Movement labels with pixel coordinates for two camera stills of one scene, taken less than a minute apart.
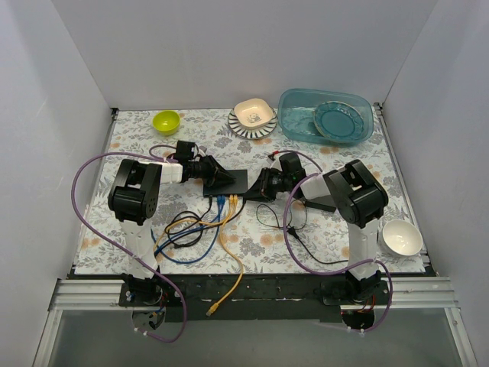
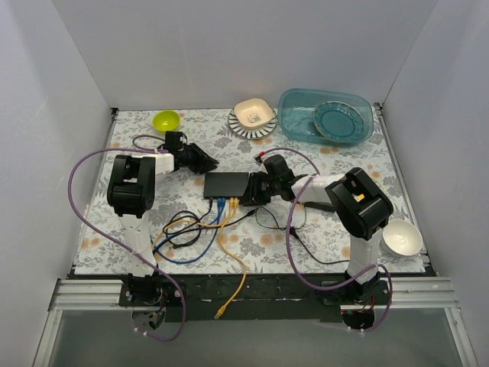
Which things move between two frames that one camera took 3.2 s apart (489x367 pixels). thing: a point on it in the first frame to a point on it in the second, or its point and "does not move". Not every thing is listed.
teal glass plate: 338,121 does not move
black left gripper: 210,170 to 196,158
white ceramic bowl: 399,238 does not move
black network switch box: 238,186 does not move
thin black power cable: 297,237 to 298,237
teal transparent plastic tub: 296,108 does not move
